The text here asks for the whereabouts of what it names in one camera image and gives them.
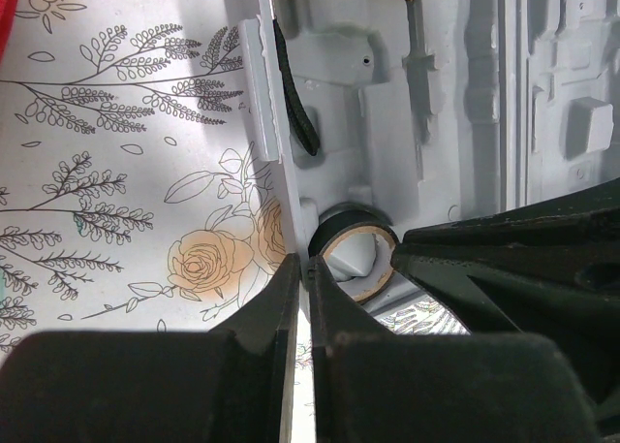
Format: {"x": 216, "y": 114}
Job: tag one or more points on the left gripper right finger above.
{"x": 373, "y": 385}

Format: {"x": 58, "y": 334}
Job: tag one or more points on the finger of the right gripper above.
{"x": 551, "y": 268}

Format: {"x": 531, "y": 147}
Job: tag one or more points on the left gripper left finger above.
{"x": 233, "y": 383}

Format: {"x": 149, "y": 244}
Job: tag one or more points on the black electrical tape roll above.
{"x": 356, "y": 241}

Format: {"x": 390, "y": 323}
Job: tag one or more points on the grey plastic tool case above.
{"x": 518, "y": 104}

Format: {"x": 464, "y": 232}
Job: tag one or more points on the orange tape measure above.
{"x": 300, "y": 123}

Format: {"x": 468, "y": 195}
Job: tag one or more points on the black yellow screwdriver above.
{"x": 419, "y": 51}

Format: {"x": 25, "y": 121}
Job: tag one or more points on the floral table mat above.
{"x": 132, "y": 196}

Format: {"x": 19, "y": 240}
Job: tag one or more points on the red cloth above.
{"x": 7, "y": 16}

